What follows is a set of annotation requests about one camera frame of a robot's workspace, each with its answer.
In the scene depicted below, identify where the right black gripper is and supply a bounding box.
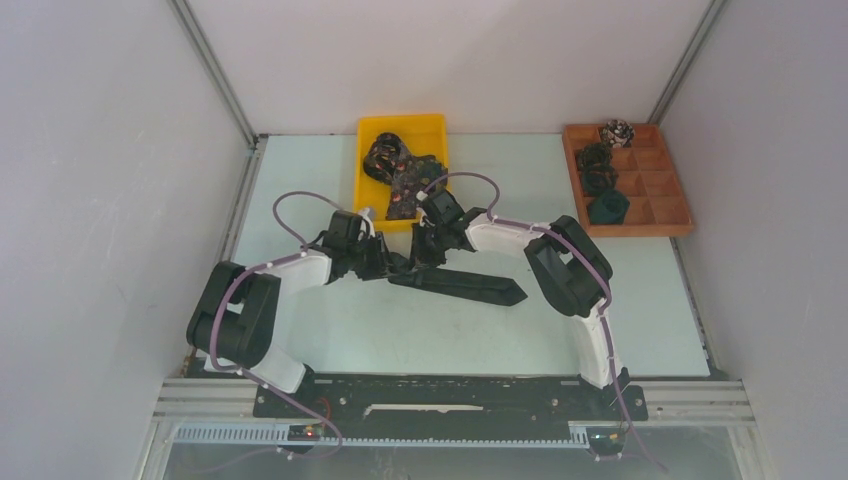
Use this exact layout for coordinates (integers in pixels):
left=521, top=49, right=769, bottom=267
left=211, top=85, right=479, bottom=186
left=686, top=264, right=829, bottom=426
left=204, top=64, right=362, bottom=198
left=406, top=222, right=450, bottom=275

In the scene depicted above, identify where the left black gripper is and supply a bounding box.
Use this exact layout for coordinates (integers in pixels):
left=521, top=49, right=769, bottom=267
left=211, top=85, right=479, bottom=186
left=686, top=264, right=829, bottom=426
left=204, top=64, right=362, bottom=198
left=345, top=231, right=400, bottom=282

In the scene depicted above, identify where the dark green leaf tie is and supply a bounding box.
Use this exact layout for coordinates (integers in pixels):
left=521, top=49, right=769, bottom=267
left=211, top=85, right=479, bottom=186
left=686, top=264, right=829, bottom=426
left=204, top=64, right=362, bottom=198
left=388, top=268, right=528, bottom=307

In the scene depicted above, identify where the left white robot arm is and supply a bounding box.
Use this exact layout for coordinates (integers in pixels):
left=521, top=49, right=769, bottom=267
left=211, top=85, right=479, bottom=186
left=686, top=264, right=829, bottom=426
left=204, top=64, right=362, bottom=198
left=186, top=210, right=409, bottom=417

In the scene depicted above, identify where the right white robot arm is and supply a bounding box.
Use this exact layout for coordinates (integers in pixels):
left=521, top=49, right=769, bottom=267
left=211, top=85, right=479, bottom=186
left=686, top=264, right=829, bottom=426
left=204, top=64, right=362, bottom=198
left=413, top=190, right=623, bottom=418

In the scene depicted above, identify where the dark green floral tie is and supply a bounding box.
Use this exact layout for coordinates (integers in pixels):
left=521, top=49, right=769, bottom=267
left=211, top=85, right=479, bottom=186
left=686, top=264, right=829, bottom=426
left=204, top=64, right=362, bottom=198
left=415, top=155, right=448, bottom=192

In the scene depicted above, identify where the floral paisley tie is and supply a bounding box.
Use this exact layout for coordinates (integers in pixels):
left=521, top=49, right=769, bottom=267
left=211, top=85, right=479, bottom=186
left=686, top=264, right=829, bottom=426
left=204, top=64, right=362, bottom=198
left=363, top=132, right=421, bottom=221

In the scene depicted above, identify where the teal rolled tie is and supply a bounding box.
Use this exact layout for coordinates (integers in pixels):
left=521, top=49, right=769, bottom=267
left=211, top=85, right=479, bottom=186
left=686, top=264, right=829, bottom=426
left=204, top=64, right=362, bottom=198
left=587, top=189, right=631, bottom=225

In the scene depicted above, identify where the dark rolled tie middle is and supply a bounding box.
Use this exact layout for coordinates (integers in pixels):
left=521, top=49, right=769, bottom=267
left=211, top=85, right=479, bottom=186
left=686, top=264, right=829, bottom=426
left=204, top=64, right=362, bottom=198
left=580, top=164, right=619, bottom=197

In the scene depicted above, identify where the dark rolled tie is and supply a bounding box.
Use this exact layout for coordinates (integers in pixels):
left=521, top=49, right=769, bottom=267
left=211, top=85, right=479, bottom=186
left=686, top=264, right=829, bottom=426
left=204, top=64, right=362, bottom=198
left=580, top=164, right=619, bottom=197
left=575, top=142, right=612, bottom=171

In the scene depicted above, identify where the dark rolled tie upper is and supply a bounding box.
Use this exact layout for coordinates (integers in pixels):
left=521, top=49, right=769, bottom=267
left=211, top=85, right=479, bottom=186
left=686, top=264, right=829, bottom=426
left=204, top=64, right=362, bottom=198
left=575, top=142, right=612, bottom=171

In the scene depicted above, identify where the white patterned rolled tie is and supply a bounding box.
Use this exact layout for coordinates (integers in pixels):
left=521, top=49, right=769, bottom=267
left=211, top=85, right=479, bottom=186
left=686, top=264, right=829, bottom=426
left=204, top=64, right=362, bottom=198
left=599, top=119, right=635, bottom=148

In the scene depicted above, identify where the brown wooden compartment tray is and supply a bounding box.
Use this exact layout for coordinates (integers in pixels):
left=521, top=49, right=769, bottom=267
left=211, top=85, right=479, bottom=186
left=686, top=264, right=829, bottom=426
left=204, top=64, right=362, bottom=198
left=562, top=123, right=694, bottom=237

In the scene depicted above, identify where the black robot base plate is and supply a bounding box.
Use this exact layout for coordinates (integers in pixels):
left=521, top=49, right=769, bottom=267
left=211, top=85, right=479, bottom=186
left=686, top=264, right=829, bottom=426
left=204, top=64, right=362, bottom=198
left=294, top=374, right=649, bottom=443

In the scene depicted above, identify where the aluminium frame rail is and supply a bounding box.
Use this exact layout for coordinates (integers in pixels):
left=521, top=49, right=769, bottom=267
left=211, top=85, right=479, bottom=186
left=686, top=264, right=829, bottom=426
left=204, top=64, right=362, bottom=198
left=153, top=377, right=754, bottom=449

